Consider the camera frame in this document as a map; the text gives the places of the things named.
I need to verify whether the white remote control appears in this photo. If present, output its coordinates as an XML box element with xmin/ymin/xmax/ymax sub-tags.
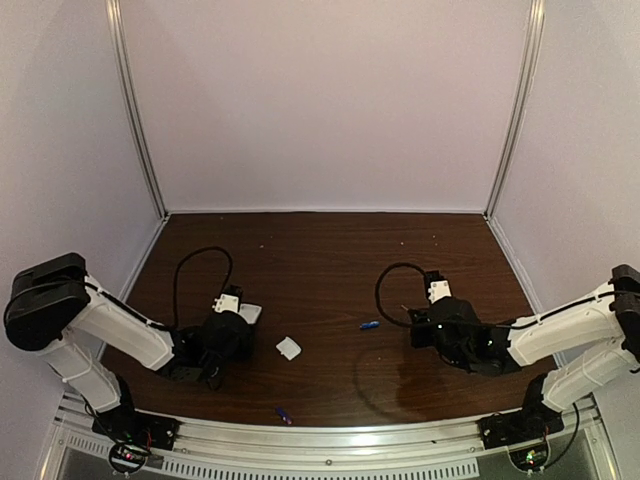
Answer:
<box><xmin>238</xmin><ymin>303</ymin><xmax>262</xmax><ymax>325</ymax></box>

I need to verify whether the white battery cover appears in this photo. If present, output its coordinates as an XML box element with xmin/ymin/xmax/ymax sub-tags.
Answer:
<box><xmin>276</xmin><ymin>337</ymin><xmax>302</xmax><ymax>361</ymax></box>

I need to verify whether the purple battery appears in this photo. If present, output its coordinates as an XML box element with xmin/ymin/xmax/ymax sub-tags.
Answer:
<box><xmin>275</xmin><ymin>407</ymin><xmax>293</xmax><ymax>425</ymax></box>

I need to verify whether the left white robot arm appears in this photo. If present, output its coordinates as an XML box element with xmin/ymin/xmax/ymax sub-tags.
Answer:
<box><xmin>3</xmin><ymin>252</ymin><xmax>262</xmax><ymax>414</ymax></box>

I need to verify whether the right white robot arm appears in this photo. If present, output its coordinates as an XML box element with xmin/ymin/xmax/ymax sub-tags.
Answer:
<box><xmin>409</xmin><ymin>264</ymin><xmax>639</xmax><ymax>424</ymax></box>

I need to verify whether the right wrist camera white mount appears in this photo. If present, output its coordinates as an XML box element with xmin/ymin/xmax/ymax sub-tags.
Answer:
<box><xmin>424</xmin><ymin>270</ymin><xmax>451</xmax><ymax>304</ymax></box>

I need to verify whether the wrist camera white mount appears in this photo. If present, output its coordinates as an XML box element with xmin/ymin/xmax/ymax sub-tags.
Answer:
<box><xmin>424</xmin><ymin>270</ymin><xmax>451</xmax><ymax>304</ymax></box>
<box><xmin>212</xmin><ymin>285</ymin><xmax>243</xmax><ymax>314</ymax></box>

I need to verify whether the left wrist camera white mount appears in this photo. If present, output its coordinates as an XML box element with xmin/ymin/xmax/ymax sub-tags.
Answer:
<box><xmin>212</xmin><ymin>285</ymin><xmax>243</xmax><ymax>314</ymax></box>

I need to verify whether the right black camera cable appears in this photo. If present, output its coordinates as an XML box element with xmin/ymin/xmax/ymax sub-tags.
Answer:
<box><xmin>374</xmin><ymin>262</ymin><xmax>516</xmax><ymax>331</ymax></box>

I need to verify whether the black camera cable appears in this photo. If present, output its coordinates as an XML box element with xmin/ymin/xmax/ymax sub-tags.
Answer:
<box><xmin>374</xmin><ymin>262</ymin><xmax>516</xmax><ymax>331</ymax></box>
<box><xmin>172</xmin><ymin>246</ymin><xmax>235</xmax><ymax>331</ymax></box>

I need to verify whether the left black camera cable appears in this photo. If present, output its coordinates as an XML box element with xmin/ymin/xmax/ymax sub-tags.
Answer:
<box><xmin>172</xmin><ymin>246</ymin><xmax>235</xmax><ymax>331</ymax></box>

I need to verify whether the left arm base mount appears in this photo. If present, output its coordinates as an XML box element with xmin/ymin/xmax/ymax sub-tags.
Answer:
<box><xmin>85</xmin><ymin>406</ymin><xmax>180</xmax><ymax>477</ymax></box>

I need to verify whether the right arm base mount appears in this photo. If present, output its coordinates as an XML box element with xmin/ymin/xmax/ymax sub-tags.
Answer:
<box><xmin>477</xmin><ymin>407</ymin><xmax>564</xmax><ymax>474</ymax></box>

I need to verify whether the right aluminium frame post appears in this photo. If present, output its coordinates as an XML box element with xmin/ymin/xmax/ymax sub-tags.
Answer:
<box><xmin>484</xmin><ymin>0</ymin><xmax>546</xmax><ymax>222</ymax></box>

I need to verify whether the aluminium frame post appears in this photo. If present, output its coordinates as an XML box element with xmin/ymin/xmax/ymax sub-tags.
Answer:
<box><xmin>484</xmin><ymin>0</ymin><xmax>546</xmax><ymax>222</ymax></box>
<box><xmin>105</xmin><ymin>0</ymin><xmax>169</xmax><ymax>220</ymax></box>

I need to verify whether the left aluminium frame post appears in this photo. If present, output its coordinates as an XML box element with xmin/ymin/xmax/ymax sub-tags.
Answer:
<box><xmin>105</xmin><ymin>0</ymin><xmax>169</xmax><ymax>220</ymax></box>

